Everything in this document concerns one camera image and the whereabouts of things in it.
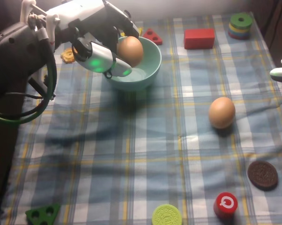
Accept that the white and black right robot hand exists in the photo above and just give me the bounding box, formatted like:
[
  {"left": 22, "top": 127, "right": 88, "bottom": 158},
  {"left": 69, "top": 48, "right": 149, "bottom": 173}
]
[{"left": 269, "top": 56, "right": 282, "bottom": 99}]

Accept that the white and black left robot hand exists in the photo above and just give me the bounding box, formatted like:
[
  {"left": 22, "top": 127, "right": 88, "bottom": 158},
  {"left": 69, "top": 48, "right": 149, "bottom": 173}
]
[{"left": 46, "top": 0, "right": 141, "bottom": 79}]

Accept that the brown egg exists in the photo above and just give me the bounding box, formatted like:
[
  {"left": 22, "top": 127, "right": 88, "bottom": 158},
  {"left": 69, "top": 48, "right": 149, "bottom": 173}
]
[
  {"left": 208, "top": 97, "right": 236, "bottom": 129},
  {"left": 117, "top": 36, "right": 144, "bottom": 68}
]

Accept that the teal bowl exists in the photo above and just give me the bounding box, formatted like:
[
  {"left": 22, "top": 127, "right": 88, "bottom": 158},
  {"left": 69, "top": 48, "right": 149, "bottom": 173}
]
[{"left": 103, "top": 36, "right": 163, "bottom": 91}]

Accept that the yellow flower-shaped toy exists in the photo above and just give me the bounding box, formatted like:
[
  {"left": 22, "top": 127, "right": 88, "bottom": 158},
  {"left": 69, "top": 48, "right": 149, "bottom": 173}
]
[{"left": 60, "top": 48, "right": 77, "bottom": 64}]

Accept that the red triangle block with holes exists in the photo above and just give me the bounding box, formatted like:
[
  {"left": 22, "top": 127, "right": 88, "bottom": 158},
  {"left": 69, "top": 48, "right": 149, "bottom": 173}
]
[{"left": 142, "top": 28, "right": 163, "bottom": 45}]

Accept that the red rectangular block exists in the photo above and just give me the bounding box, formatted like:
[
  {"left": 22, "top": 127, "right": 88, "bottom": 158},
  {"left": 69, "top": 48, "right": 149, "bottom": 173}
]
[{"left": 184, "top": 28, "right": 216, "bottom": 50}]

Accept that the brown sandwich cookie toy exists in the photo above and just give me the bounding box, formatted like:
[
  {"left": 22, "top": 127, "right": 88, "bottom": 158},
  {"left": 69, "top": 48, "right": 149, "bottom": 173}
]
[{"left": 247, "top": 161, "right": 279, "bottom": 191}]

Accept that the blue plaid tablecloth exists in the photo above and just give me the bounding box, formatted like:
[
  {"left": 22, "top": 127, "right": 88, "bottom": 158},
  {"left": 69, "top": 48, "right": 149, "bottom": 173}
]
[{"left": 0, "top": 13, "right": 282, "bottom": 225}]

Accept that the red cylinder with white logo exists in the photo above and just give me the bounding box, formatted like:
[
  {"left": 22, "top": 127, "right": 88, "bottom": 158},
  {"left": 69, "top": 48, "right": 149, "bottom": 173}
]
[{"left": 213, "top": 192, "right": 238, "bottom": 220}]

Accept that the green sandwich cookie toy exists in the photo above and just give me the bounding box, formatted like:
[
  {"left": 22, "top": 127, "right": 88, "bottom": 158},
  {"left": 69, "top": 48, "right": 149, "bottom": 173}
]
[{"left": 151, "top": 203, "right": 183, "bottom": 225}]

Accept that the green triangle block with holes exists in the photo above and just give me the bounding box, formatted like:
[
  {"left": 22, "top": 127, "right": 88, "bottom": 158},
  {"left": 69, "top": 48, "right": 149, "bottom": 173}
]
[{"left": 25, "top": 203, "right": 61, "bottom": 225}]

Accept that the red stacking ring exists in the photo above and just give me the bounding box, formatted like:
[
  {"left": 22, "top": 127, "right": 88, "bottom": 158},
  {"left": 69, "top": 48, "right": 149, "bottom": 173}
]
[{"left": 228, "top": 32, "right": 251, "bottom": 40}]

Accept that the blue stacking ring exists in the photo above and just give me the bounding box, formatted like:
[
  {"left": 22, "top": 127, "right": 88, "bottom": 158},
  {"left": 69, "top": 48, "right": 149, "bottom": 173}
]
[{"left": 228, "top": 29, "right": 251, "bottom": 37}]

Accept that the yellow stacking ring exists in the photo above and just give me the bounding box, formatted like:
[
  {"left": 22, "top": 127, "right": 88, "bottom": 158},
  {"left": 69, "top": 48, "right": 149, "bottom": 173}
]
[{"left": 229, "top": 23, "right": 251, "bottom": 33}]

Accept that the green stacking ring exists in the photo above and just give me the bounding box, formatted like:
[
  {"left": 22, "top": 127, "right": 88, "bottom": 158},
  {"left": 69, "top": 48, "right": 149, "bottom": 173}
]
[{"left": 230, "top": 13, "right": 253, "bottom": 30}]

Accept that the green cable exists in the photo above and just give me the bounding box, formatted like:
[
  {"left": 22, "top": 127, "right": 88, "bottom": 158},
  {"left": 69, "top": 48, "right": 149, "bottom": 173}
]
[{"left": 0, "top": 42, "right": 58, "bottom": 125}]

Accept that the black cable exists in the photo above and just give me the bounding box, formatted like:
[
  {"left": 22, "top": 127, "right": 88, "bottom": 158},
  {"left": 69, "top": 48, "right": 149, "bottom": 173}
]
[{"left": 4, "top": 91, "right": 45, "bottom": 99}]

